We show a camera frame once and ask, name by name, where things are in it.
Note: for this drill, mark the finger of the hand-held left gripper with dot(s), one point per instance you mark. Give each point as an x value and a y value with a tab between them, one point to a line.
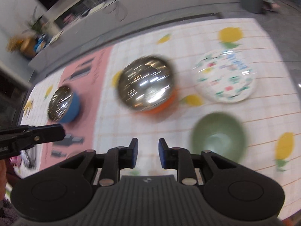
44	134

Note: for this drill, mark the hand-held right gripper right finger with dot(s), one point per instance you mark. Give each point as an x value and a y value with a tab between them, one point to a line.
162	154

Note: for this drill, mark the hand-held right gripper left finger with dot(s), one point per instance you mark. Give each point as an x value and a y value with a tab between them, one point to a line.
133	154

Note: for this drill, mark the blue steel-lined bowl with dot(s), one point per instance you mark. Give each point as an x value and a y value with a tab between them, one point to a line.
70	108

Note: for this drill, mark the green ceramic bowl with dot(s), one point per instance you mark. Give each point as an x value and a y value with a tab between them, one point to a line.
218	134

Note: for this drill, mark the stack of nested bowls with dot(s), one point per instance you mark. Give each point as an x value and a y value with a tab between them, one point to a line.
145	84

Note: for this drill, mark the white fruit-print plate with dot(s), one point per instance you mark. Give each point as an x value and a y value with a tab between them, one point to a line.
223	75

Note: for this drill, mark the printed checkered tablecloth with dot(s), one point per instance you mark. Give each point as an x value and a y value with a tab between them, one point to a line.
150	124

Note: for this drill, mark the yellow plush toy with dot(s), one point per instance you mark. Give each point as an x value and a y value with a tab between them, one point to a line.
23	43

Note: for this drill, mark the long-leaf potted plant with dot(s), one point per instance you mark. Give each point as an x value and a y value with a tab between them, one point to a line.
35	20

